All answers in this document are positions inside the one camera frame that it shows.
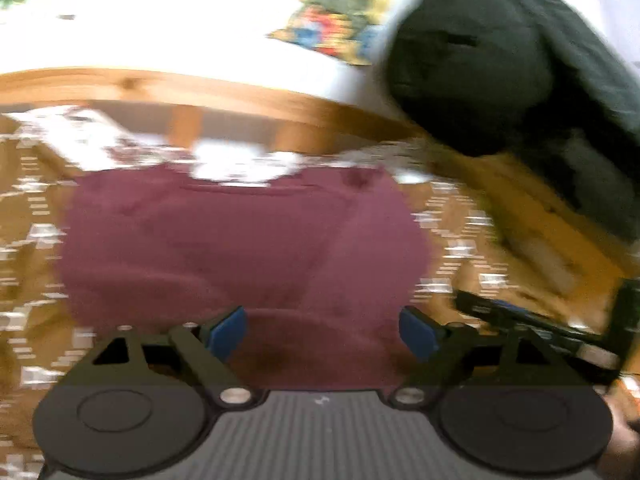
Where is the maroon sweater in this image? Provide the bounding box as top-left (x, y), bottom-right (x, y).
top-left (54, 164), bottom-right (435, 392)

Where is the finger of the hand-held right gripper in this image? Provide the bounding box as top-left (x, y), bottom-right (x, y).
top-left (452, 287), bottom-right (556, 337)

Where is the white floral pillow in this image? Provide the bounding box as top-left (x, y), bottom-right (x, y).
top-left (340, 142), bottom-right (432, 184)
top-left (5, 105), bottom-right (303, 182)

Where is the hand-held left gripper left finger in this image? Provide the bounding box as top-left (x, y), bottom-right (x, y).
top-left (91, 306), bottom-right (255, 409)

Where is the wooden bed frame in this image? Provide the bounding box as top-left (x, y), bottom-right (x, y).
top-left (0, 67), bottom-right (431, 157)

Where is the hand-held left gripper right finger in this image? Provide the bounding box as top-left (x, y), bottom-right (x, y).
top-left (390, 305), bottom-right (557, 408)

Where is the colourful floral cloth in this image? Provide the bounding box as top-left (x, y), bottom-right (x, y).
top-left (266, 0), bottom-right (403, 67)

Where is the dark green jacket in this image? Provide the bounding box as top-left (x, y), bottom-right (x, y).
top-left (384, 0), bottom-right (640, 241)

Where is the brown patterned blanket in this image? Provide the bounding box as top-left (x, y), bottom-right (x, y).
top-left (0, 105), bottom-right (506, 480)

